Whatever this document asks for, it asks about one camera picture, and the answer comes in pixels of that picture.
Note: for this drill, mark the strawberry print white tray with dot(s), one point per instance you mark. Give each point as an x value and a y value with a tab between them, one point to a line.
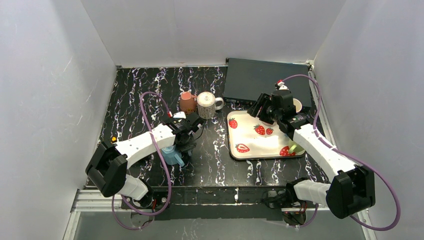
249	138

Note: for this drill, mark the dark flat metal box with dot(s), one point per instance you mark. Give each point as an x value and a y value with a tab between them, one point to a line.
246	79

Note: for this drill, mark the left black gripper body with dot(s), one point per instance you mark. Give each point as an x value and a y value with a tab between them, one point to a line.
187	142

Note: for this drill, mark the light blue faceted mug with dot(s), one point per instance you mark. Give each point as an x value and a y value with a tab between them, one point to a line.
172	156

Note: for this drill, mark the white floral mug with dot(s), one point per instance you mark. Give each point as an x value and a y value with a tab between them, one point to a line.
208	105

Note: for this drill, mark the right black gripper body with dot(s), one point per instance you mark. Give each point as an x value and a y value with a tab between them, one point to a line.
262	108

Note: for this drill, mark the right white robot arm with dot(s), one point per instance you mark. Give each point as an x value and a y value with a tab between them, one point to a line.
352	187

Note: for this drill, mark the brown mug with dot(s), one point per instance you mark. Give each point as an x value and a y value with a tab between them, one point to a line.
188	102

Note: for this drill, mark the light green mug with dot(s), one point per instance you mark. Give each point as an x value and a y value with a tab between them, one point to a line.
295	148

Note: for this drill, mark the pink mug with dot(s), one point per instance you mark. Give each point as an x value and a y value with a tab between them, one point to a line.
298	105

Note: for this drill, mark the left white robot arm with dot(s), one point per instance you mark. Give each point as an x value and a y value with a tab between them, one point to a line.
108	166

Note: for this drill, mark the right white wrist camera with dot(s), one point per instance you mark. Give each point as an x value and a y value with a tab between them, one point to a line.
280	85

